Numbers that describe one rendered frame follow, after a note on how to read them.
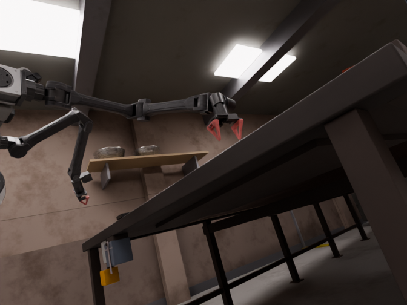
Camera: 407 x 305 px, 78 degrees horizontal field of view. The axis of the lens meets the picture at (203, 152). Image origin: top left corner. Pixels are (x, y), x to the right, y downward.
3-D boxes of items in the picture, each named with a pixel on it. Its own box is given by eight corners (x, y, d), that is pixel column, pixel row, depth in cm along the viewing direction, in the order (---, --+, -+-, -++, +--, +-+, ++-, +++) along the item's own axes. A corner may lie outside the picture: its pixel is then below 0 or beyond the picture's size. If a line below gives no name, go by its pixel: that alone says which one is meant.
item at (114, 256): (113, 273, 124) (108, 236, 130) (105, 275, 134) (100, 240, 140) (135, 267, 131) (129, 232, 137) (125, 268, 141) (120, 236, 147)
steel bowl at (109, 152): (123, 167, 370) (121, 157, 374) (129, 156, 337) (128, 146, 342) (92, 170, 347) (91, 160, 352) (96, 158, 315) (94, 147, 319)
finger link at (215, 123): (211, 144, 98) (204, 123, 101) (226, 143, 102) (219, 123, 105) (218, 136, 93) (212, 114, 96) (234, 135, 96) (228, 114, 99)
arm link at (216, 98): (206, 96, 105) (215, 88, 102) (215, 100, 111) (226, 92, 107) (210, 110, 103) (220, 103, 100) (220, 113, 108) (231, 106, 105)
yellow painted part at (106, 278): (105, 285, 138) (99, 241, 146) (101, 285, 145) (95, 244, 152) (120, 281, 143) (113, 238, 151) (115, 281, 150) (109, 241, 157)
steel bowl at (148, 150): (157, 164, 397) (155, 155, 401) (165, 154, 365) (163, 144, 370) (131, 166, 376) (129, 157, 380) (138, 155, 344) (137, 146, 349)
